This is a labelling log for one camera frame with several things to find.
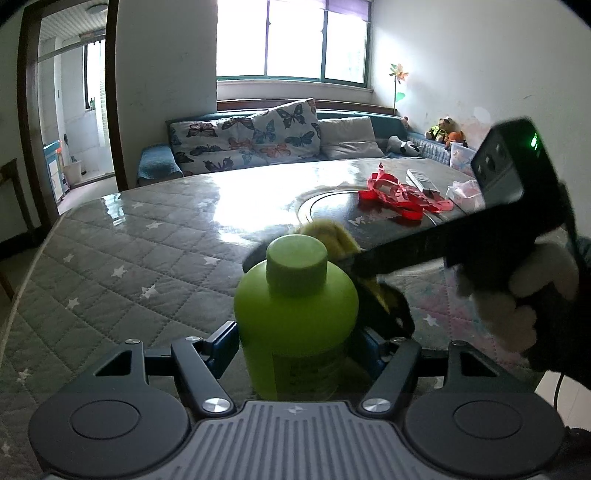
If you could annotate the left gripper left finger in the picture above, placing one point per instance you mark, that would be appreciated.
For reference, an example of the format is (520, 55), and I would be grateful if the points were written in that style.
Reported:
(199, 364)

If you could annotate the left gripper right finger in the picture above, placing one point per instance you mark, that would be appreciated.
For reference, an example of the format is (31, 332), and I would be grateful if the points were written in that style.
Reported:
(392, 364)

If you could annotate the green plastic bottle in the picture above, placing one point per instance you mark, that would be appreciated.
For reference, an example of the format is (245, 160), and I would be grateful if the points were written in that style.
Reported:
(295, 311)

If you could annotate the yellow grey cleaning cloth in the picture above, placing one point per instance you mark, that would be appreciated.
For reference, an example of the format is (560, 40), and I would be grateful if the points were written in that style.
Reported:
(381, 307)

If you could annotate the right hand white glove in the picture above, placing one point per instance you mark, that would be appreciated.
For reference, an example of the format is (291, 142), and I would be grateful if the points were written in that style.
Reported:
(503, 297)

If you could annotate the white plastic bag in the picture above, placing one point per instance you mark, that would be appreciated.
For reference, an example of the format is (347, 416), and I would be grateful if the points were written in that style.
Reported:
(466, 195)

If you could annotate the clear plastic storage box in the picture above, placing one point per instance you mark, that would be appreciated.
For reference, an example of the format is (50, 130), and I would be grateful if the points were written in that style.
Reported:
(461, 158)

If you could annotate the plush teddy bear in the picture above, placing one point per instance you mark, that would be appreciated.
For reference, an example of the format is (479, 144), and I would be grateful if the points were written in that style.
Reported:
(446, 131)

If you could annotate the small flat box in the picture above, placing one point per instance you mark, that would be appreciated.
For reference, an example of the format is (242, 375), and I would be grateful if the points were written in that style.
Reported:
(421, 181)

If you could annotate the grey quilted star tablecloth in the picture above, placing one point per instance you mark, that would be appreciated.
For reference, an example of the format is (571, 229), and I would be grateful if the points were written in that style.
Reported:
(153, 263)

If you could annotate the red plastic bag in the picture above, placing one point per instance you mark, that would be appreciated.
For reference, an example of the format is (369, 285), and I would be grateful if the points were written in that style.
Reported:
(406, 200)

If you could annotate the black white plush toy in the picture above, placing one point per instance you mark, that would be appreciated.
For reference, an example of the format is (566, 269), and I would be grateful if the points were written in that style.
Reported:
(400, 147)

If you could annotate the round induction cooktop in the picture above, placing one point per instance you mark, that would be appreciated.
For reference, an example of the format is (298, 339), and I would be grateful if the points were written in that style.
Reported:
(367, 219)

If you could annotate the colourful pinwheel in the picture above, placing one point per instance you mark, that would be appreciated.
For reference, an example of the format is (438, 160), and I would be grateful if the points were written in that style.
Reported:
(399, 76)

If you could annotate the white cushion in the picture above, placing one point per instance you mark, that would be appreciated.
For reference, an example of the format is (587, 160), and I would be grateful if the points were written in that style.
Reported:
(349, 138)

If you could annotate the large butterfly print pillow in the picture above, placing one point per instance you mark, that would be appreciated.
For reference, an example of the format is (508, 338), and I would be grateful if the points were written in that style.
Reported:
(202, 147)

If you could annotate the teal sofa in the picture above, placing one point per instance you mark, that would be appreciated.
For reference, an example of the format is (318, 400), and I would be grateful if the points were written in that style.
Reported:
(157, 162)

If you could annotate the dark wooden side table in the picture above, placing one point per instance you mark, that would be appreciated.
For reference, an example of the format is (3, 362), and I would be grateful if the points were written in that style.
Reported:
(16, 222)

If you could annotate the white bucket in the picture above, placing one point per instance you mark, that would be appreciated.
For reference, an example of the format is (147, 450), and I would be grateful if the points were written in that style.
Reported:
(73, 173)

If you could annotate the blue white cabinet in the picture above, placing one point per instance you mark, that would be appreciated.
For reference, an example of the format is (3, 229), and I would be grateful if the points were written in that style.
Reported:
(54, 162)

